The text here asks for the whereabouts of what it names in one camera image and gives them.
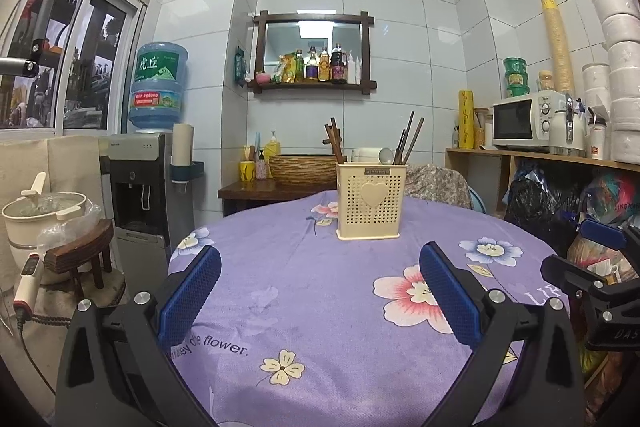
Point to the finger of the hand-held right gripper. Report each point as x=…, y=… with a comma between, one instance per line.
x=565, y=269
x=602, y=232

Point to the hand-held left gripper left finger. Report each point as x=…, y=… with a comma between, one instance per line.
x=190, y=297

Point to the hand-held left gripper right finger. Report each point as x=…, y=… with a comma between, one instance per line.
x=450, y=302

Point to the cream perforated utensil holder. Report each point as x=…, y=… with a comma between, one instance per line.
x=350, y=207

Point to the clear plastic spoon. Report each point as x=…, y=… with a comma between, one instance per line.
x=385, y=154

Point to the plain black chopstick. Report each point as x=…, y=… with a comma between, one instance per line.
x=406, y=137

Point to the brown printed bag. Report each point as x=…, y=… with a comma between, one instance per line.
x=587, y=252

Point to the colourful plastic bag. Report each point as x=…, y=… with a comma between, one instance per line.
x=612, y=194

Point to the black plastic bag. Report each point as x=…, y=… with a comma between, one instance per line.
x=535, y=202

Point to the white cup red label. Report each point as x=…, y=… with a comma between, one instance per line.
x=597, y=142

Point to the white electric kettle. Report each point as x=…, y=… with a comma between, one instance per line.
x=562, y=134

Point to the purple floral tablecloth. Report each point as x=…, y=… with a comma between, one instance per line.
x=300, y=267

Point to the floral chair cover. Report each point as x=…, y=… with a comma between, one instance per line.
x=440, y=184

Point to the dark wooden side table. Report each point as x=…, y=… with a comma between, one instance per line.
x=250, y=194

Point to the small wooden stool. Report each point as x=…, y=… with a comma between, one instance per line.
x=75, y=252

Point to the yellow cup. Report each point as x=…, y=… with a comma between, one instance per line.
x=247, y=171

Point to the clear plastic bag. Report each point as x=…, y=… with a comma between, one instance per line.
x=70, y=227

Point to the white microwave oven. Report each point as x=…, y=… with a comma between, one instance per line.
x=515, y=122

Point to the grey water dispenser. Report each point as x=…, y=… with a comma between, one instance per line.
x=135, y=167

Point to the paper cup dispenser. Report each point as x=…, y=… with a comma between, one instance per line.
x=182, y=147

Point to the clear storage jar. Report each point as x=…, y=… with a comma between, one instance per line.
x=481, y=129

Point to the small glass jar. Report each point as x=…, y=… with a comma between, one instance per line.
x=545, y=82

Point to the white handheld device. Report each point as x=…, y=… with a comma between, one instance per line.
x=27, y=279

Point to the yellow soap dispenser bottle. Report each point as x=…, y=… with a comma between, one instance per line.
x=272, y=152

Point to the green instant noodle cup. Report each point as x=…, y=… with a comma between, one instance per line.
x=517, y=87
x=515, y=67

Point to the wicker basket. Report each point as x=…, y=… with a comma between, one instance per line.
x=300, y=169

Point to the yellow plastic bag roll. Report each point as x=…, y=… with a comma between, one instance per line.
x=466, y=117

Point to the beige cloth cover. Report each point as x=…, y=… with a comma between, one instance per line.
x=70, y=162

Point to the cream cooking pot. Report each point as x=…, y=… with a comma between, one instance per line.
x=20, y=232

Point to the tall stack of paper cups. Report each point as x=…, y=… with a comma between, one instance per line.
x=555, y=42

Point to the blue water bottle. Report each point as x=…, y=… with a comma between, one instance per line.
x=157, y=82

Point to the pink bowl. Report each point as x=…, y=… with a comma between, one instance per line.
x=262, y=78

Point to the green hanging packet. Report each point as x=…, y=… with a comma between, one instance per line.
x=241, y=64

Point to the yellow snack packet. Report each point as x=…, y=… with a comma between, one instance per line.
x=286, y=69

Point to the white squeeze bottle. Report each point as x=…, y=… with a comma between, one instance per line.
x=353, y=71

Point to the green glass bottle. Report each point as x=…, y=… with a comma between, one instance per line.
x=299, y=68

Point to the sliding glass window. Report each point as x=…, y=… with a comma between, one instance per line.
x=100, y=57

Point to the purple label bottle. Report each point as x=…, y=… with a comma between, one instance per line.
x=312, y=68

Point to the dark soy sauce bottle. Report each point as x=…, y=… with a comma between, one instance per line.
x=338, y=67

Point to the brown sauce bottle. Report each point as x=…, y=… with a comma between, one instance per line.
x=324, y=67

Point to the wooden framed mirror shelf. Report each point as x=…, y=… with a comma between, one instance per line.
x=312, y=37

